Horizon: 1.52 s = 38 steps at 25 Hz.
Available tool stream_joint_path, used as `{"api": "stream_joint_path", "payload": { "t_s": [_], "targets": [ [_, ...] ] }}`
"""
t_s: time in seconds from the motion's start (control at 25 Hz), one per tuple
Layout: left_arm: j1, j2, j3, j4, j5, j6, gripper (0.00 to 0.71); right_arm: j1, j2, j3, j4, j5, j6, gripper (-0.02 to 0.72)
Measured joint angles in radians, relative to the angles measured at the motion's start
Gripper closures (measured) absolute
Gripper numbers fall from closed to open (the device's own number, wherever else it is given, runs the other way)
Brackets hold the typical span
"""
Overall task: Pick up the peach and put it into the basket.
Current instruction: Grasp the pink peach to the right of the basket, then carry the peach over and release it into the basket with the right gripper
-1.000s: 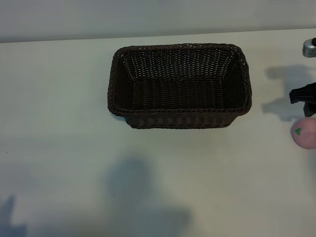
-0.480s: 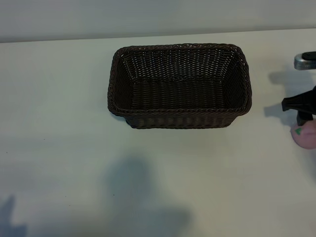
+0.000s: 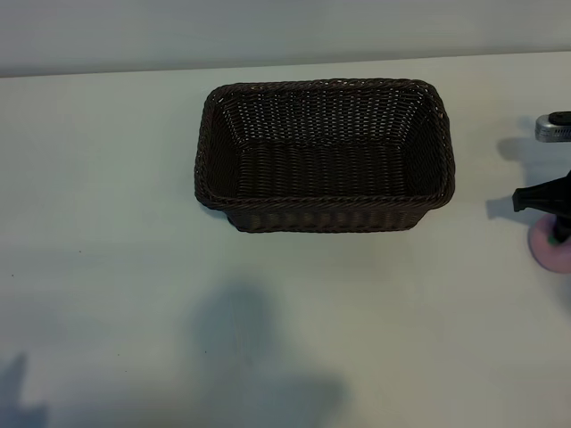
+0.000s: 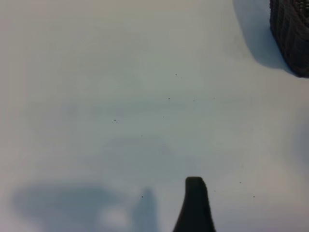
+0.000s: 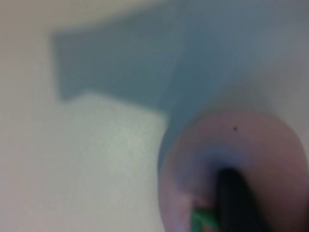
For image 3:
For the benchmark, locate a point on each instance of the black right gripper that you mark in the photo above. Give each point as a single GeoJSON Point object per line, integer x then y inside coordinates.
{"type": "Point", "coordinates": [557, 196]}

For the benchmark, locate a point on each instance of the dark brown wicker basket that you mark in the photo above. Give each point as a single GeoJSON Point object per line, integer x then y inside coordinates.
{"type": "Point", "coordinates": [321, 178]}

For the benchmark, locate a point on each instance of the black right camera bracket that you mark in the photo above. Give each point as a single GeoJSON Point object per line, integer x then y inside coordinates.
{"type": "Point", "coordinates": [562, 118]}

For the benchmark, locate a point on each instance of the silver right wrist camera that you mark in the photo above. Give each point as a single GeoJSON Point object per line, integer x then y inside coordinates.
{"type": "Point", "coordinates": [546, 131]}

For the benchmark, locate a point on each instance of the pink peach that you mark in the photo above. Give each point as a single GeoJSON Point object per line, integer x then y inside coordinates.
{"type": "Point", "coordinates": [542, 254]}

